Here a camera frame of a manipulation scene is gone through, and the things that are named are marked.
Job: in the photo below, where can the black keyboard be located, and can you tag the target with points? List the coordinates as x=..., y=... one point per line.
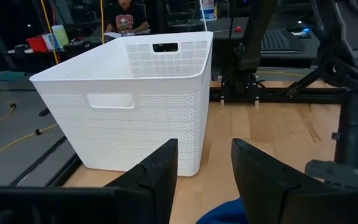
x=281, y=40

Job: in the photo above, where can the person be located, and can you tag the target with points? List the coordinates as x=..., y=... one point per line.
x=126, y=18

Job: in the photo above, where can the teal mat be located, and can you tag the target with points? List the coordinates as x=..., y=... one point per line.
x=9, y=75

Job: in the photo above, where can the blue cloth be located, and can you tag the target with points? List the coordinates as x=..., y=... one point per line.
x=222, y=214

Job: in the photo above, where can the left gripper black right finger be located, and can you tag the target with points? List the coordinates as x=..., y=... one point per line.
x=259, y=186

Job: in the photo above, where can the green and white pack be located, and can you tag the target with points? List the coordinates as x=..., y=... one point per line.
x=60, y=35

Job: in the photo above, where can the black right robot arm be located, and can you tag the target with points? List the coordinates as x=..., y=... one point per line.
x=256, y=37

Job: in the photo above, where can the white plastic canister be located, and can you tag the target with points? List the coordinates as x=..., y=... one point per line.
x=208, y=11

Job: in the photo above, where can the red-tipped thin tool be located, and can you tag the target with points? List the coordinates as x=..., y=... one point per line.
x=238, y=29

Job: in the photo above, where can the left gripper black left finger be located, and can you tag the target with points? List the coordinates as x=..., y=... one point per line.
x=154, y=186

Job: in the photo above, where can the white perforated plastic basket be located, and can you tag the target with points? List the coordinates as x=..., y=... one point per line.
x=120, y=124

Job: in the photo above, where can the red box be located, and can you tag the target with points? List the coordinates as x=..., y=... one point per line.
x=37, y=44

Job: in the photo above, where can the black desk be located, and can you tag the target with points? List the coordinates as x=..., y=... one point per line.
x=287, y=59

